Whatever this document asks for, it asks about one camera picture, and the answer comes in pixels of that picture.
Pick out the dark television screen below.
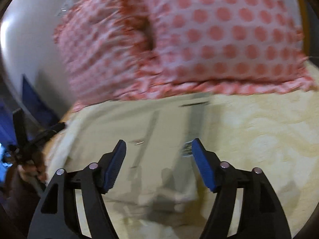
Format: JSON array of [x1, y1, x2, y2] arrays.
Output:
[[22, 75, 59, 128]]

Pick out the pink polka dot pillow left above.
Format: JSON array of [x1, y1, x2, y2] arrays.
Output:
[[53, 0, 158, 111]]

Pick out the pink polka dot pillow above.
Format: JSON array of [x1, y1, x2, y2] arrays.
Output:
[[139, 0, 319, 96], [53, 0, 158, 111]]

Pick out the white wall switch plate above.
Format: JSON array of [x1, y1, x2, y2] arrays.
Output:
[[55, 0, 74, 17]]

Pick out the cream patterned bedspread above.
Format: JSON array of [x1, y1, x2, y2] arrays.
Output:
[[44, 61, 319, 239]]

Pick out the khaki pant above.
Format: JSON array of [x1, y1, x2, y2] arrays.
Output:
[[47, 93, 211, 213]]

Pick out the pink polka dot pillow right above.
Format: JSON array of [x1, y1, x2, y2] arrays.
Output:
[[139, 0, 319, 96]]

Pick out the person left hand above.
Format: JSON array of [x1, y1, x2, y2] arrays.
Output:
[[17, 153, 47, 182]]

